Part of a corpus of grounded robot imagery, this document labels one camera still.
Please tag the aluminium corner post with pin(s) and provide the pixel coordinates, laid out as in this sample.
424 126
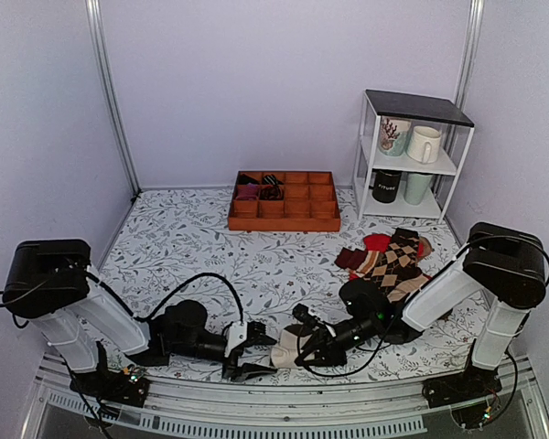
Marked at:
470 51
95 23

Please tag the right aluminium corner post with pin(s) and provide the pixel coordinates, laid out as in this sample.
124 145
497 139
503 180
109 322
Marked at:
470 51

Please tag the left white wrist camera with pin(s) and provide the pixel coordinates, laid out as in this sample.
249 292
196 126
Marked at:
237 334

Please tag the striped maroon sock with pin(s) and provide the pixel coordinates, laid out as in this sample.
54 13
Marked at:
357 261

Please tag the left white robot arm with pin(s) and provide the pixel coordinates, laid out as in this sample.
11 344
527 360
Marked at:
53 285

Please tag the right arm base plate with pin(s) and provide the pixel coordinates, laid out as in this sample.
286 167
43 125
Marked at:
460 387

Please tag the white ceramic mug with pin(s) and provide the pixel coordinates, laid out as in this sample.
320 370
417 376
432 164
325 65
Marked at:
424 144

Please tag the red sock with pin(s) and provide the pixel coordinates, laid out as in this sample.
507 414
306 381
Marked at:
373 242

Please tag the magenta rolled sock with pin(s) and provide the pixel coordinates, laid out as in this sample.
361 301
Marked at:
247 192

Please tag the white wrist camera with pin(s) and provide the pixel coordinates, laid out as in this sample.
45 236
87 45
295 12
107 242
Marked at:
237 334
311 319

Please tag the brown argyle sock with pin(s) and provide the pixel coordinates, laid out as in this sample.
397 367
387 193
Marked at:
393 275

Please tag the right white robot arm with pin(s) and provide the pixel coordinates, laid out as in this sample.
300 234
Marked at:
511 265

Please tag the floral tablecloth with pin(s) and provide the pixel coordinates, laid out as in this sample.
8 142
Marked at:
177 245

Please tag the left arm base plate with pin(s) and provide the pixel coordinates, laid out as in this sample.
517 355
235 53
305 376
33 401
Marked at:
111 386

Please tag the white metal shelf rack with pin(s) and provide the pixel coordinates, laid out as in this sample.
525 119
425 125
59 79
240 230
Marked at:
457 132

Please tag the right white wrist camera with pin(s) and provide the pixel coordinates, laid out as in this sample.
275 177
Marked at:
311 319

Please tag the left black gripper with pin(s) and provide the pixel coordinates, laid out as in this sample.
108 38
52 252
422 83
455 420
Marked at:
245 372

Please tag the wooden compartment tray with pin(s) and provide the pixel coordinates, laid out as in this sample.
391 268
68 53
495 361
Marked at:
310 204

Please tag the left aluminium corner post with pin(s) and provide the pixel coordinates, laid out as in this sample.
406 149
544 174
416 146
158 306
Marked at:
95 23

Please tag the black mug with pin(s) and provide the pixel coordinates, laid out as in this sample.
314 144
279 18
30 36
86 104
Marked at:
385 186

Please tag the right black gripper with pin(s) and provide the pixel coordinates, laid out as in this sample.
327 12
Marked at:
328 349

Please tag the floral pattern mug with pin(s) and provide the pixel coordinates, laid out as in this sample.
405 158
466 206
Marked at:
394 136

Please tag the cream and brown sock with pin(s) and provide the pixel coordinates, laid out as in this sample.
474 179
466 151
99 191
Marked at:
284 352

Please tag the black striped rolled sock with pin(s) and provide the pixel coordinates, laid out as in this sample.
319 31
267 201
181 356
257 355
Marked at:
271 188

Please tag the pale green cup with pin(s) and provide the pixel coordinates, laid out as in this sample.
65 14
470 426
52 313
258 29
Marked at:
416 186

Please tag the dark rolled sock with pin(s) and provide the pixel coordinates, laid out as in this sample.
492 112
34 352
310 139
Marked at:
244 179

